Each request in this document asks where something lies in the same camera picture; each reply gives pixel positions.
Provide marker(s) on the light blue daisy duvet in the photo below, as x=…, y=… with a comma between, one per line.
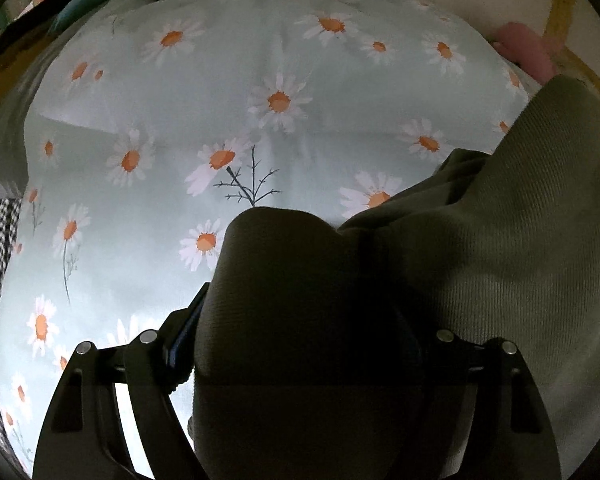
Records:
x=180, y=110

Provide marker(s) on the dark green zip hoodie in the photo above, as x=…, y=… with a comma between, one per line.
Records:
x=505, y=240

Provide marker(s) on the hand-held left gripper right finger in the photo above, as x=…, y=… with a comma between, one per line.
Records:
x=485, y=370

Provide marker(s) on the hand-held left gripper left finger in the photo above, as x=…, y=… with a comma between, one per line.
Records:
x=180, y=345

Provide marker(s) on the grey cloth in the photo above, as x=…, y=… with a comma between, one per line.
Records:
x=5, y=130

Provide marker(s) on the wooden bunk bed frame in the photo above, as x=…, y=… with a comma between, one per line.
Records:
x=567, y=25

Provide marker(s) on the pink plush toy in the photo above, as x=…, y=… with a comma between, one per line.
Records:
x=527, y=47

